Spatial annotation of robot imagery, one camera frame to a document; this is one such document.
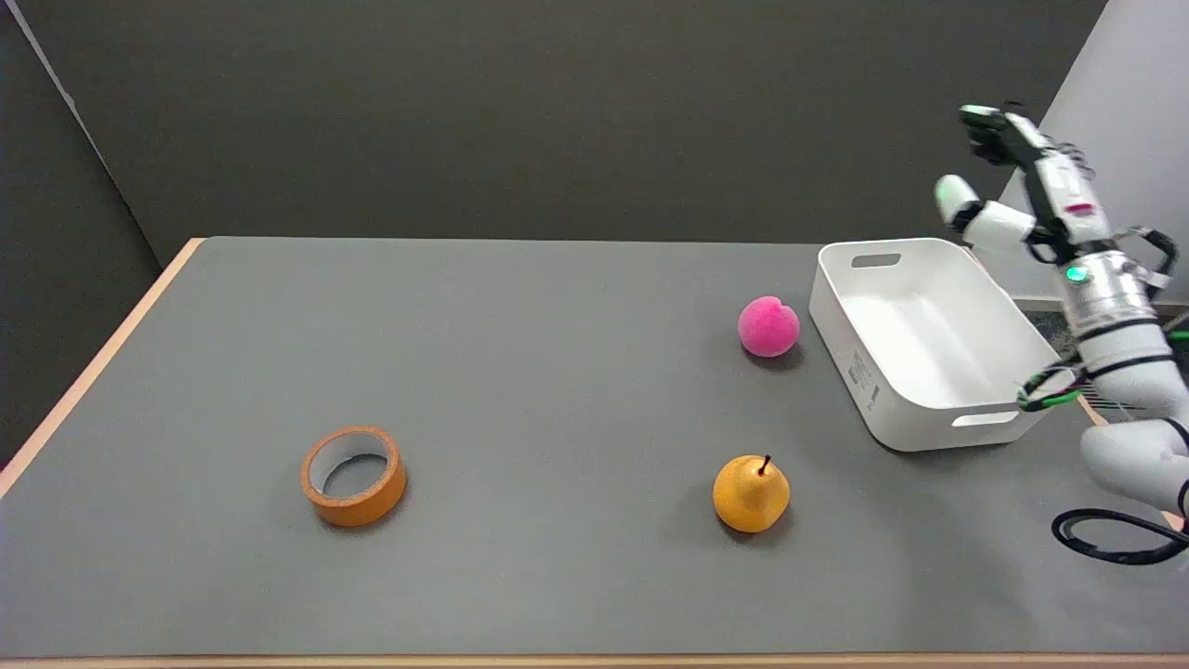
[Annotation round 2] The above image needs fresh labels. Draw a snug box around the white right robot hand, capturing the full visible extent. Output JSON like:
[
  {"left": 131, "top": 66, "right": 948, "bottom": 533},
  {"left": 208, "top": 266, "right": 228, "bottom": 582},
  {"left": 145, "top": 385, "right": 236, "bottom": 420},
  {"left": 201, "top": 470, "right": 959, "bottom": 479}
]
[{"left": 934, "top": 104, "right": 1117, "bottom": 264}]

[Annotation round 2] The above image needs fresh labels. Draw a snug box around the yellow tape roll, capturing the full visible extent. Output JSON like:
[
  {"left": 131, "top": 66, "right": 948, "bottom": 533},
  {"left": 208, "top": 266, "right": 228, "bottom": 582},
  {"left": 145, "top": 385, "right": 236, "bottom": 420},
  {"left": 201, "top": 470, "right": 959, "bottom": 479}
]
[{"left": 299, "top": 426, "right": 408, "bottom": 528}]

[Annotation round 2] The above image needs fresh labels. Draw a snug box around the white plastic bin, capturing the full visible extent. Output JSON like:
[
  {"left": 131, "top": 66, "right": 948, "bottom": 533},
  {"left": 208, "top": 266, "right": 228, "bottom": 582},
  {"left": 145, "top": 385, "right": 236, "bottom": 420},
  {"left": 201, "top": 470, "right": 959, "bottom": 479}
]
[{"left": 808, "top": 238, "right": 1077, "bottom": 453}]

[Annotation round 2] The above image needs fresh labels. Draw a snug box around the floor vent grille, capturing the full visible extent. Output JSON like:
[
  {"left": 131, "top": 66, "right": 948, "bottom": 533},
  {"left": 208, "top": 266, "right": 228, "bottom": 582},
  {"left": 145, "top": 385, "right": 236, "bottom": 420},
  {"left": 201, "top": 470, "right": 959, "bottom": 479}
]
[{"left": 1078, "top": 379, "right": 1153, "bottom": 421}]

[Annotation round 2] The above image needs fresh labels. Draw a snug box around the pink fuzzy toy peach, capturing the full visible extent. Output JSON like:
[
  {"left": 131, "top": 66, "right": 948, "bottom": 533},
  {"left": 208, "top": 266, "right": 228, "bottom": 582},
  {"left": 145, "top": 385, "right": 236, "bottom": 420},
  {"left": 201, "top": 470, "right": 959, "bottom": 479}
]
[{"left": 738, "top": 295, "right": 801, "bottom": 358}]

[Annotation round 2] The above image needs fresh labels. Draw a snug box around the orange toy pear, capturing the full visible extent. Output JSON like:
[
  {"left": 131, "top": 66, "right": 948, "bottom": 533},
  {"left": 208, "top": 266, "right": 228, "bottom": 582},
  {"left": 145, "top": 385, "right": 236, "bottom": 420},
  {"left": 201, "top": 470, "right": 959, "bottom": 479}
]
[{"left": 712, "top": 453, "right": 791, "bottom": 534}]

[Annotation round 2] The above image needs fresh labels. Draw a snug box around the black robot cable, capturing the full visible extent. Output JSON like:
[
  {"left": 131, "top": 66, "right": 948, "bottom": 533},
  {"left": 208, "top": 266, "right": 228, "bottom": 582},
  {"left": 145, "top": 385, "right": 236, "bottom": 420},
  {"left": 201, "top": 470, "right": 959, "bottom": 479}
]
[{"left": 1052, "top": 507, "right": 1189, "bottom": 566}]

